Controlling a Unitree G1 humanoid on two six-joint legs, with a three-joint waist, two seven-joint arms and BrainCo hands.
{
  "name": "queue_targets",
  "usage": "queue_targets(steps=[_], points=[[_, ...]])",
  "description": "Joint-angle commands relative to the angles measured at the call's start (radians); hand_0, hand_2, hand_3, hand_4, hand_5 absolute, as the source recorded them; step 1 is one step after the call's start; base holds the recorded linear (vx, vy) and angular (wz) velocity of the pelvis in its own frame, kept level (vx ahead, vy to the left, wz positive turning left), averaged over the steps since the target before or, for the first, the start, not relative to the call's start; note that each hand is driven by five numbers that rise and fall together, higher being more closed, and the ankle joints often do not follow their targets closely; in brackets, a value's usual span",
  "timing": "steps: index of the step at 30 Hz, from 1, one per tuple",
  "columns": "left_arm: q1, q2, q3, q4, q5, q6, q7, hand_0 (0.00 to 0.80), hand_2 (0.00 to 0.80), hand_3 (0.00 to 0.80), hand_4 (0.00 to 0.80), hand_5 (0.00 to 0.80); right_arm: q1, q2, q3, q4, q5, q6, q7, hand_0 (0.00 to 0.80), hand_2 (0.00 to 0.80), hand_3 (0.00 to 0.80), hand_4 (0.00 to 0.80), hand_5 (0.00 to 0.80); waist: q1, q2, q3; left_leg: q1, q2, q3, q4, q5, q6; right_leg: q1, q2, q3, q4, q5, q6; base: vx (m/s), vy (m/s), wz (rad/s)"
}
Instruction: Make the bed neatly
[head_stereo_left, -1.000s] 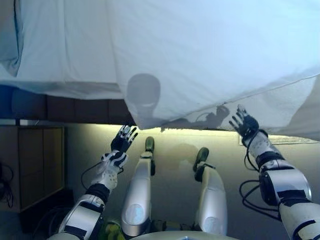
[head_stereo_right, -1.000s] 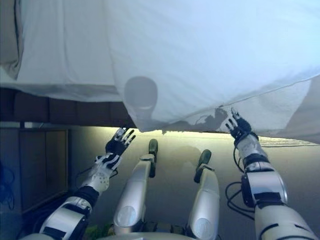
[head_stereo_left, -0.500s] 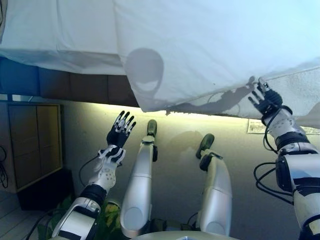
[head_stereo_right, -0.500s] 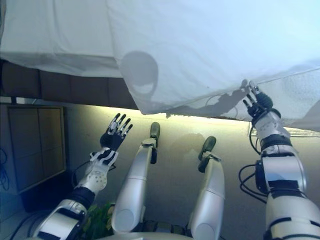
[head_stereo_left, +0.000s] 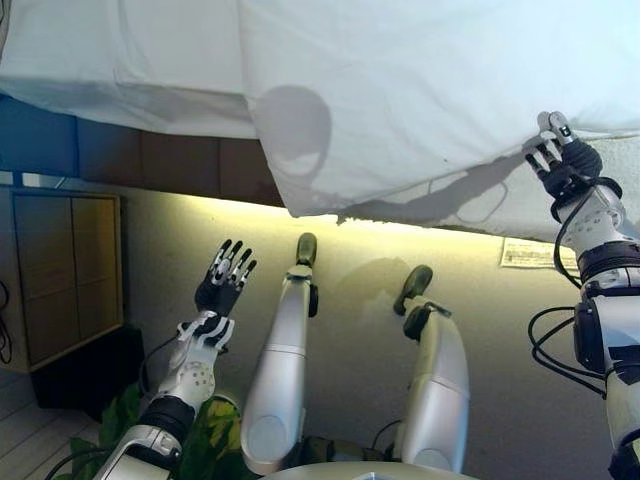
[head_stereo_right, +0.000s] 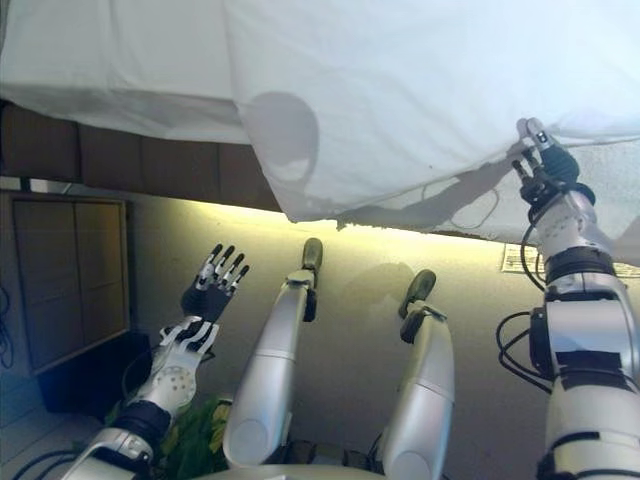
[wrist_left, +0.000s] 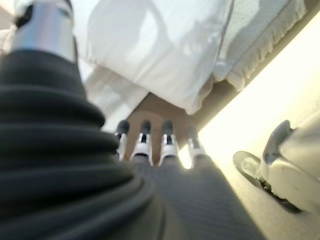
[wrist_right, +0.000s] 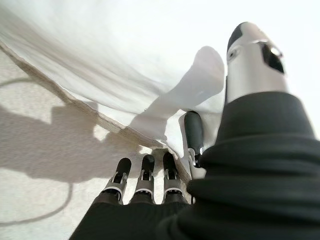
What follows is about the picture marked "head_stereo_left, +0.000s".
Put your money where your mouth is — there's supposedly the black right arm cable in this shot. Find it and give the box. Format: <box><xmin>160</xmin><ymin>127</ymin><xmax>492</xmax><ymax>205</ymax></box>
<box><xmin>528</xmin><ymin>177</ymin><xmax>624</xmax><ymax>401</ymax></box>

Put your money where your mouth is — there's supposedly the white sheeted mattress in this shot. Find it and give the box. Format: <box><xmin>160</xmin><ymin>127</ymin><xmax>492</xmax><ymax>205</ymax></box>
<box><xmin>0</xmin><ymin>0</ymin><xmax>259</xmax><ymax>140</ymax></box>

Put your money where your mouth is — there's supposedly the silver robot leg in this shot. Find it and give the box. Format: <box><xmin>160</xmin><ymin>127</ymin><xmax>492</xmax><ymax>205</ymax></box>
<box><xmin>239</xmin><ymin>232</ymin><xmax>321</xmax><ymax>476</ymax></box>
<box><xmin>392</xmin><ymin>264</ymin><xmax>471</xmax><ymax>474</ymax></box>

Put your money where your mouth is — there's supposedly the black waist cable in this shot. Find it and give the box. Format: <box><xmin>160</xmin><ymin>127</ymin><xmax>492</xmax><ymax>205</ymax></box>
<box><xmin>371</xmin><ymin>419</ymin><xmax>402</xmax><ymax>452</ymax></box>

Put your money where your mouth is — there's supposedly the printed paper sheet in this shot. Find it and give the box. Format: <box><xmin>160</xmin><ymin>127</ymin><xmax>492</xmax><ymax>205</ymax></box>
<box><xmin>499</xmin><ymin>237</ymin><xmax>582</xmax><ymax>270</ymax></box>

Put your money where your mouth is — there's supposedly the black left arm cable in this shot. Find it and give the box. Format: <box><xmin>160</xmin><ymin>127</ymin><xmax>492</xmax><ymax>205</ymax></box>
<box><xmin>137</xmin><ymin>333</ymin><xmax>184</xmax><ymax>397</ymax></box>

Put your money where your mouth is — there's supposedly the silver left robot leg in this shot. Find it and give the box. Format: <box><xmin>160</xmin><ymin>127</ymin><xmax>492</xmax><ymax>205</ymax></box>
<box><xmin>239</xmin><ymin>232</ymin><xmax>321</xmax><ymax>476</ymax></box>

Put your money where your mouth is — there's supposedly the wooden bedside cabinet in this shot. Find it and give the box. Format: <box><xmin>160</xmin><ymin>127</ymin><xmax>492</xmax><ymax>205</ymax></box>
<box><xmin>0</xmin><ymin>187</ymin><xmax>125</xmax><ymax>374</ymax></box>

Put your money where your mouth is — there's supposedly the brown bed base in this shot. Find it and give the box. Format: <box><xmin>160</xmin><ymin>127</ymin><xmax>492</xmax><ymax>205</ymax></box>
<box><xmin>0</xmin><ymin>92</ymin><xmax>291</xmax><ymax>209</ymax></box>

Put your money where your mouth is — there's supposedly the white duvet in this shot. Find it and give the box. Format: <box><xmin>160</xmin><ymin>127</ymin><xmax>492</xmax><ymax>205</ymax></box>
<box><xmin>237</xmin><ymin>0</ymin><xmax>640</xmax><ymax>232</ymax></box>

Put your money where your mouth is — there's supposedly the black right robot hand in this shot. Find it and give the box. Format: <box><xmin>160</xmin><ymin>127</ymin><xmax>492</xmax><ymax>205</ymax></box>
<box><xmin>522</xmin><ymin>110</ymin><xmax>604</xmax><ymax>199</ymax></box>

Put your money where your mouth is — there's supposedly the thin black cabinet cable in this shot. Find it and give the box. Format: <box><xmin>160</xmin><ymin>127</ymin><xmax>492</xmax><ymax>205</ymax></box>
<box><xmin>0</xmin><ymin>279</ymin><xmax>12</xmax><ymax>365</ymax></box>

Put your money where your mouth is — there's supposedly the black floor box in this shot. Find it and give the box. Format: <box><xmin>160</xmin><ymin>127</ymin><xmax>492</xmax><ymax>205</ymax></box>
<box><xmin>32</xmin><ymin>323</ymin><xmax>147</xmax><ymax>424</ymax></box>

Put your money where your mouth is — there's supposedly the silver right robot leg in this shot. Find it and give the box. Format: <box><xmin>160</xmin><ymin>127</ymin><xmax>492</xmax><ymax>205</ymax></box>
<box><xmin>392</xmin><ymin>264</ymin><xmax>471</xmax><ymax>474</ymax></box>

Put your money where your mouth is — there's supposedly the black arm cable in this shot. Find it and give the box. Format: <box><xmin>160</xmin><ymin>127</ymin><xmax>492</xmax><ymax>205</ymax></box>
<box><xmin>528</xmin><ymin>177</ymin><xmax>624</xmax><ymax>401</ymax></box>
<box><xmin>137</xmin><ymin>333</ymin><xmax>184</xmax><ymax>397</ymax></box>

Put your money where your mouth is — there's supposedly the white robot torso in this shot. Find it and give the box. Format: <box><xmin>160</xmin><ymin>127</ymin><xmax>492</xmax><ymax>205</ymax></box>
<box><xmin>264</xmin><ymin>459</ymin><xmax>481</xmax><ymax>480</ymax></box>

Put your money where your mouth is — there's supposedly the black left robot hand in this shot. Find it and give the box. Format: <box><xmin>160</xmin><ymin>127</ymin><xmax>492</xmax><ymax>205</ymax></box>
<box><xmin>193</xmin><ymin>239</ymin><xmax>259</xmax><ymax>319</ymax></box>

